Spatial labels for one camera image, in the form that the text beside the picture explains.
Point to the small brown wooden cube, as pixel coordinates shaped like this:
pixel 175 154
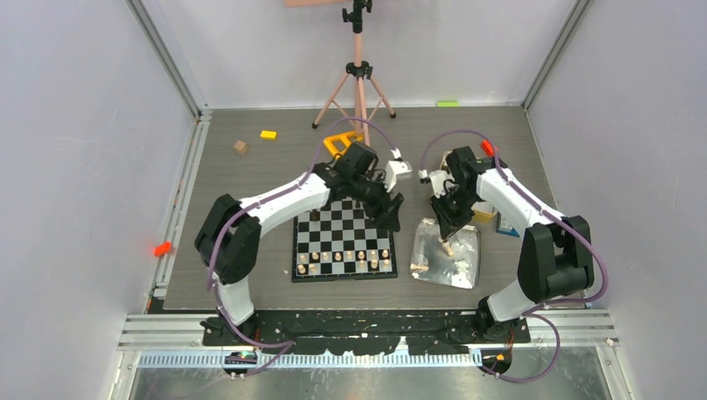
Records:
pixel 240 147

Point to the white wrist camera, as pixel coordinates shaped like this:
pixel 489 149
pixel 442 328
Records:
pixel 441 181
pixel 396 170

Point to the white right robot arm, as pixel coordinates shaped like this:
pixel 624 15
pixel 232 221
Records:
pixel 555 260

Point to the red block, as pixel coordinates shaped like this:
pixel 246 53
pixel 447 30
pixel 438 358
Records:
pixel 488 148

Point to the orange red clip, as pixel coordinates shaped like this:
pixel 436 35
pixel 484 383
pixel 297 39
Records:
pixel 162 249

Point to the silver metal tray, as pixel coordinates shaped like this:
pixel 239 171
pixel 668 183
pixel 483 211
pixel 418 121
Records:
pixel 454 262

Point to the blue lego brick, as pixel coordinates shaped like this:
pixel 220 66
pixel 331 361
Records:
pixel 504 227

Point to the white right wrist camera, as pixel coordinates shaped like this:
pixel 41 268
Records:
pixel 441 181

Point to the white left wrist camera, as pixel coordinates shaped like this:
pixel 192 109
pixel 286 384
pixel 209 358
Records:
pixel 396 170

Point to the light piece on tray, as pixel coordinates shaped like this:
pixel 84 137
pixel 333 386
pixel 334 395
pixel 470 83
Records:
pixel 446 246

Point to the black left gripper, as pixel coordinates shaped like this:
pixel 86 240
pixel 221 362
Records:
pixel 386 210

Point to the yellow tin box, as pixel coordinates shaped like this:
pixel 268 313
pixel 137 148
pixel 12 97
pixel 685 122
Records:
pixel 484 212

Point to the small yellow block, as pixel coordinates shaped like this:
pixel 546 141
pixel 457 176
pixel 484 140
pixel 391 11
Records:
pixel 269 135

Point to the yellow triangular frame block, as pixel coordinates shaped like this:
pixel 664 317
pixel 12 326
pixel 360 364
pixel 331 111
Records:
pixel 338 144

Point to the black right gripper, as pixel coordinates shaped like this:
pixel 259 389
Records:
pixel 449 223

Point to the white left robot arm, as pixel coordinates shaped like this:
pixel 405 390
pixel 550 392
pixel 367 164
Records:
pixel 229 238

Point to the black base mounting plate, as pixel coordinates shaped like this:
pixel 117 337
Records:
pixel 363 332

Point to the pink camera tripod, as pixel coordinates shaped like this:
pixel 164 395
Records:
pixel 360 71

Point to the black white chess board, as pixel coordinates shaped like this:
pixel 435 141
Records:
pixel 339 242

